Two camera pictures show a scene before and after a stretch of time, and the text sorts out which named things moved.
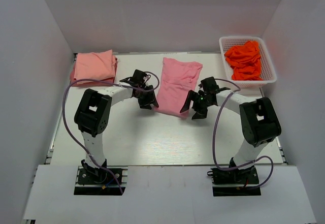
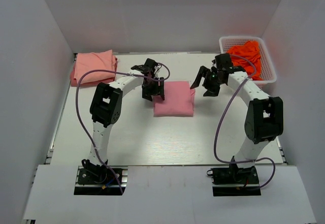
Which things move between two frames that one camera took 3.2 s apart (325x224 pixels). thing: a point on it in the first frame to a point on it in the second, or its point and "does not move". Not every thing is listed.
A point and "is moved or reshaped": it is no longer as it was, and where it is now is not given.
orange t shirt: x=245 y=61 does not move
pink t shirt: x=179 y=78 is moved or reshaped
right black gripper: x=197 y=103 to x=208 y=79
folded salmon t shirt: x=101 y=65 does not move
